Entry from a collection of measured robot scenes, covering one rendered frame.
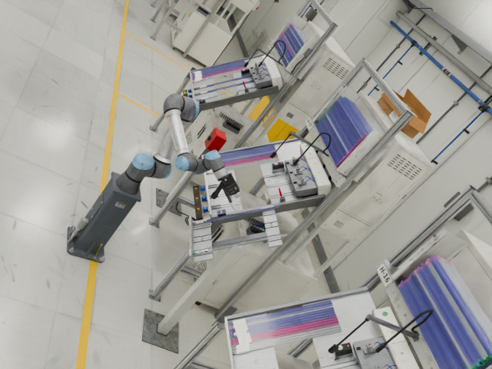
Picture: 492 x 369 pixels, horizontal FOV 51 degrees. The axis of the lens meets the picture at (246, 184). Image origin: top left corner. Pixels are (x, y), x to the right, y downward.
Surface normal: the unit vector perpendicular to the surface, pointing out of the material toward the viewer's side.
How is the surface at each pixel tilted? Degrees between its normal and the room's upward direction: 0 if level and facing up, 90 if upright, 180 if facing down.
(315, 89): 90
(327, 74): 90
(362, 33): 90
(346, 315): 45
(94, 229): 90
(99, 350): 0
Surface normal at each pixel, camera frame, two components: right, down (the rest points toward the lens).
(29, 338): 0.58, -0.70
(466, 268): -0.80, -0.41
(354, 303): -0.14, -0.79
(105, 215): 0.24, 0.63
